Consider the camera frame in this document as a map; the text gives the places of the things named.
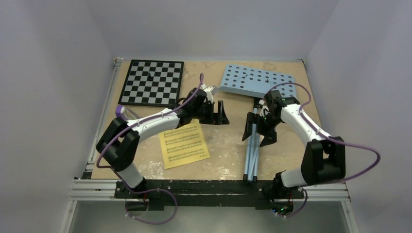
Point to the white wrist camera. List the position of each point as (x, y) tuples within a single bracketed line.
[(262, 106), (211, 91)]

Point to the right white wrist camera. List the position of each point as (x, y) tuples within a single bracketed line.
[(262, 106)]

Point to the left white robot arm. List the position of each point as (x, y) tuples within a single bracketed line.
[(119, 142)]

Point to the aluminium frame rail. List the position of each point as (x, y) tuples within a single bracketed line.
[(93, 209)]

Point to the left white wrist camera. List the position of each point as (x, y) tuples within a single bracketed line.
[(211, 91)]

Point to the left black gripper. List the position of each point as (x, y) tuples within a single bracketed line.
[(218, 118)]

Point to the yellow sheet music page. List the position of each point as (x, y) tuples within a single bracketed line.
[(183, 145)]

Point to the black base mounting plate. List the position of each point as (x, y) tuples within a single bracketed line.
[(260, 194)]

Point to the light blue music stand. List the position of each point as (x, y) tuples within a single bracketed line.
[(254, 83)]

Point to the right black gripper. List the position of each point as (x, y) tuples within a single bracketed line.
[(270, 137)]

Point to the black white chessboard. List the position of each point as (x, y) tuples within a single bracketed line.
[(162, 91)]

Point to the purple metronome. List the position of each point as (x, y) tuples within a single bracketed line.
[(125, 113)]

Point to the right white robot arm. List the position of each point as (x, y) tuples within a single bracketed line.
[(324, 156)]

